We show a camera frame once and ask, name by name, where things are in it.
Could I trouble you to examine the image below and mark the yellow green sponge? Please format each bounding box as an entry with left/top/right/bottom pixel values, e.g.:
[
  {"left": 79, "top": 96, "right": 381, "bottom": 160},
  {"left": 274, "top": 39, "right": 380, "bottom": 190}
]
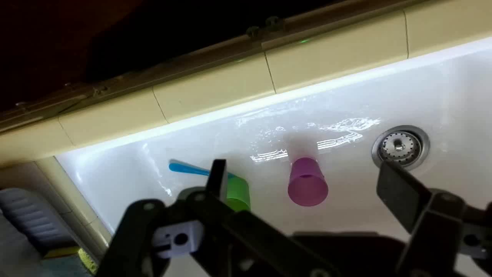
[{"left": 42, "top": 244, "right": 100, "bottom": 275}]

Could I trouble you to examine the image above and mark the window sill frame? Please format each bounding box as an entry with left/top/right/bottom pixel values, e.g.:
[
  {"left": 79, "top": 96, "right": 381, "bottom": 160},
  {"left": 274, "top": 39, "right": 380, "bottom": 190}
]
[{"left": 0, "top": 0, "right": 428, "bottom": 129}]

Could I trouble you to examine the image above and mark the white sink basin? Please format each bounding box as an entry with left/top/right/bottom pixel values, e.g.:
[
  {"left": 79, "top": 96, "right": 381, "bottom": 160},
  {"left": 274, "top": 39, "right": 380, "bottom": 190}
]
[{"left": 52, "top": 35, "right": 492, "bottom": 277}]

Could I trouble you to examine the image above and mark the metal sink drain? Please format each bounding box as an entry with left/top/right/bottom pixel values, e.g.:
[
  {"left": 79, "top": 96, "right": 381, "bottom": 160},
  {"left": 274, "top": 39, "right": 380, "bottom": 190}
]
[{"left": 371, "top": 123, "right": 432, "bottom": 172}]

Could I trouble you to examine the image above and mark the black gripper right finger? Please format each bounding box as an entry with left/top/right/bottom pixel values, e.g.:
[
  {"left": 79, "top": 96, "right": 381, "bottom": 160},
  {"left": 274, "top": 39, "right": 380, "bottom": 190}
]
[{"left": 375, "top": 160, "right": 492, "bottom": 277}]

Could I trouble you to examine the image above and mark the green plastic cup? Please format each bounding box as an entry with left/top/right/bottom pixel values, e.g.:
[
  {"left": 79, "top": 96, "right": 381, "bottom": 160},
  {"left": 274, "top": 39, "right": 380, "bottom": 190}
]
[{"left": 223, "top": 172, "right": 252, "bottom": 213}]

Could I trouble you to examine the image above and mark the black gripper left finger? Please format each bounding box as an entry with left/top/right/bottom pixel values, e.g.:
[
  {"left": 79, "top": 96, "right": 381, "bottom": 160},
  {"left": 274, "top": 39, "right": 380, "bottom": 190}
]
[{"left": 95, "top": 158, "right": 335, "bottom": 277}]

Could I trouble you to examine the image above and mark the blue plastic knife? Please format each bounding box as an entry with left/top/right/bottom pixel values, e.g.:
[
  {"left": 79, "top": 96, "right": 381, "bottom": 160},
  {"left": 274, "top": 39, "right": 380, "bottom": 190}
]
[{"left": 168, "top": 158, "right": 212, "bottom": 178}]

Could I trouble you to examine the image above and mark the grey dish rack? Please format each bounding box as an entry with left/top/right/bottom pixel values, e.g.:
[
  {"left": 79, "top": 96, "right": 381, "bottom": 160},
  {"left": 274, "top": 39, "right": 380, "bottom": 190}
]
[{"left": 0, "top": 186, "right": 82, "bottom": 260}]

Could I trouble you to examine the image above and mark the purple plastic cup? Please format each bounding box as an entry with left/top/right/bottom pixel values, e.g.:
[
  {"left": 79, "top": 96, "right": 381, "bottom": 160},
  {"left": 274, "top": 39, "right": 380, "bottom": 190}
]
[{"left": 286, "top": 155, "right": 331, "bottom": 207}]

